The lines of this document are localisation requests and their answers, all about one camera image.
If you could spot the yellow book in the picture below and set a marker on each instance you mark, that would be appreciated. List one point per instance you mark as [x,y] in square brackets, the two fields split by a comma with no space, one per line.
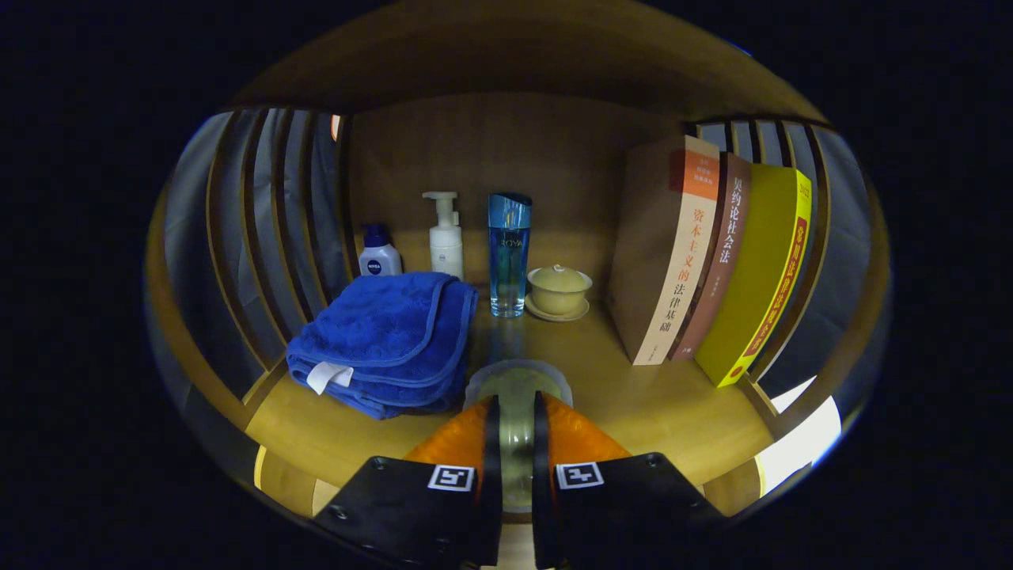
[760,269]

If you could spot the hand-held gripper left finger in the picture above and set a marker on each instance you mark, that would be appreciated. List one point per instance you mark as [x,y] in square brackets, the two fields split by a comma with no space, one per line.
[492,475]

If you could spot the beige book with orange band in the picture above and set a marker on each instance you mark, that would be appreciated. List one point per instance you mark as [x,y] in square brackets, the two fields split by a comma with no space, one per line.
[673,253]

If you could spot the white pump bottle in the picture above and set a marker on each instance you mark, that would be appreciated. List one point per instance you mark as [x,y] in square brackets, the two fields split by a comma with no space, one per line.
[446,237]

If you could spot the beige lidded tea cup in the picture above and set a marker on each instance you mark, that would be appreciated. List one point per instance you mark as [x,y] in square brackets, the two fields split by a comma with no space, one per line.
[559,291]

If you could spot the brown book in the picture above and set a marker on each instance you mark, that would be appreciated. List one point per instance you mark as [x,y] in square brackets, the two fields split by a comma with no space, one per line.
[722,253]

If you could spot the folded blue towel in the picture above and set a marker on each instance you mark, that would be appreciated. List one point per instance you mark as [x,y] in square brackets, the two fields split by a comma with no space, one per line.
[380,332]

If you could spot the wooden countertop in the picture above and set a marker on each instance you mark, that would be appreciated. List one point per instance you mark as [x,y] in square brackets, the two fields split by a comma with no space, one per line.
[633,396]

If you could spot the brown wooden cabinet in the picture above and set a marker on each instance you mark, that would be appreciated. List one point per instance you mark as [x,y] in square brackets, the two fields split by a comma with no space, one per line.
[506,142]

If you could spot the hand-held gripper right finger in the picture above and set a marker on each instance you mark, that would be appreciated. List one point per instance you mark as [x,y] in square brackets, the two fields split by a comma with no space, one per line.
[540,491]

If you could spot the small blue-capped lotion bottle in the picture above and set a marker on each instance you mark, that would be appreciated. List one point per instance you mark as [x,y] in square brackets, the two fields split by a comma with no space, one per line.
[380,257]

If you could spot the blue glass bottle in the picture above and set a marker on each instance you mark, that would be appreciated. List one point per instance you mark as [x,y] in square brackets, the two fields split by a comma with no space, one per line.
[508,253]

